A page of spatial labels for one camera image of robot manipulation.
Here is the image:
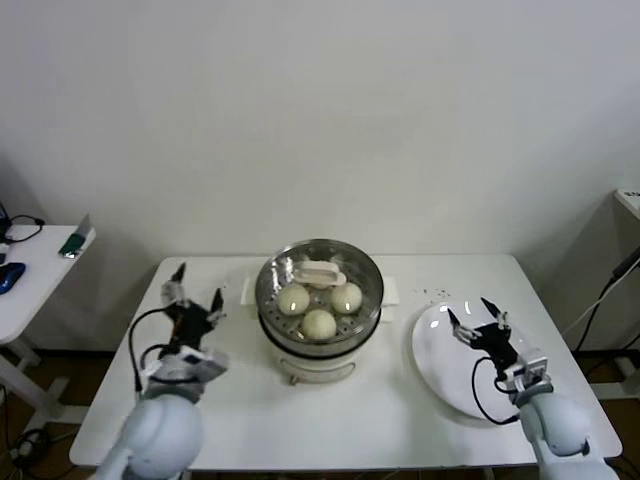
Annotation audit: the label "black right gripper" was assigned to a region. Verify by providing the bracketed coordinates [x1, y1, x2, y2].
[446, 297, 520, 371]

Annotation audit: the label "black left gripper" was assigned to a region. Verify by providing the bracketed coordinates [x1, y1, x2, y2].
[160, 262, 227, 349]

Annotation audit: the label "white steamed baozi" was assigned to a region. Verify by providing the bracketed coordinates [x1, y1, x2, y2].
[301, 309, 338, 342]
[331, 282, 363, 315]
[277, 285, 312, 317]

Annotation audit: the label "glass lid with white handle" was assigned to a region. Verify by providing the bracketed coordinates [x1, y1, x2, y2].
[255, 238, 385, 347]

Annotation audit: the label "stainless steel steamer basket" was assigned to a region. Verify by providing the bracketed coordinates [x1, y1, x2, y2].
[241, 239, 401, 352]

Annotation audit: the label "white round plate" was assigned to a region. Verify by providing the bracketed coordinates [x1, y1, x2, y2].
[411, 300, 543, 420]

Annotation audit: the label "scattered dark crumbs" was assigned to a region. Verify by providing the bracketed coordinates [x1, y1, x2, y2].
[409, 284, 451, 301]

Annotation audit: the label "white electric pot base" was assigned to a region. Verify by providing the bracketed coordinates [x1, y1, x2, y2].
[259, 304, 396, 388]

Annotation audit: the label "white side table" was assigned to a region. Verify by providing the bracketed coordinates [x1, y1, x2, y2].
[0, 224, 96, 436]

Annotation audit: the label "blue computer mouse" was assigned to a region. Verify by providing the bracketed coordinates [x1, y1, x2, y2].
[0, 262, 25, 295]

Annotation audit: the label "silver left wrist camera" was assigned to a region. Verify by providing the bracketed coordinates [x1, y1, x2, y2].
[172, 343, 231, 382]

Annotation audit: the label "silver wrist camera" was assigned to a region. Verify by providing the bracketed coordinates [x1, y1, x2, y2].
[172, 343, 231, 382]
[504, 349, 552, 395]

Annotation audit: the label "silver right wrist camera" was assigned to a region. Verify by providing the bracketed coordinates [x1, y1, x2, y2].
[504, 349, 552, 395]

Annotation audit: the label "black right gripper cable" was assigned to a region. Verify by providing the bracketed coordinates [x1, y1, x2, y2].
[472, 357, 521, 427]

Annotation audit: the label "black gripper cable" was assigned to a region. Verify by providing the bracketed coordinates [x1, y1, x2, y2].
[128, 307, 175, 392]
[472, 357, 521, 427]

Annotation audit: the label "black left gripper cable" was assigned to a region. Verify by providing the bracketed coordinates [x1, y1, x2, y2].
[128, 307, 175, 392]

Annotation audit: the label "white hanging cable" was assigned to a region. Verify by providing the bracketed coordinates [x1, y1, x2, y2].
[562, 287, 617, 334]

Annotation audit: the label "black hanging cable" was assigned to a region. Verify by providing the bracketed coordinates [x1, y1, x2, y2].
[574, 248, 640, 351]

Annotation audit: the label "black cable on side table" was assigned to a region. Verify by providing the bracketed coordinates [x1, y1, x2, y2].
[0, 214, 44, 246]

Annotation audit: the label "black floor cable bundle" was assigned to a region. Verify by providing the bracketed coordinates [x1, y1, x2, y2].
[0, 427, 54, 472]

